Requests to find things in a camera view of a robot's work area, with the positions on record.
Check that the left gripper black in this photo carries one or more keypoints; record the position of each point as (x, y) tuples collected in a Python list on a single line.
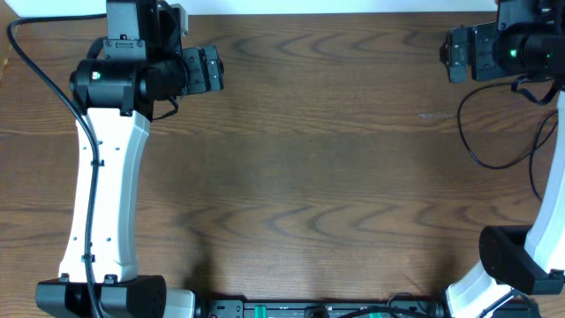
[(204, 68)]

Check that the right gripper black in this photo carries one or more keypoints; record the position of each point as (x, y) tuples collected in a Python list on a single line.
[(482, 39)]

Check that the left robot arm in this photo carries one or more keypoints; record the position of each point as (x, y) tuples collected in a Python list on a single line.
[(139, 62)]

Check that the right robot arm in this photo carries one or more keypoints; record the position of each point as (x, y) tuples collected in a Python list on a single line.
[(524, 50)]

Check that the grey box at base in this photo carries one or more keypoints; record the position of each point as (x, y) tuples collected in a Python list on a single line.
[(180, 304)]

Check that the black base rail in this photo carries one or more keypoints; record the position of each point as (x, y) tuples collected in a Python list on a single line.
[(236, 308)]

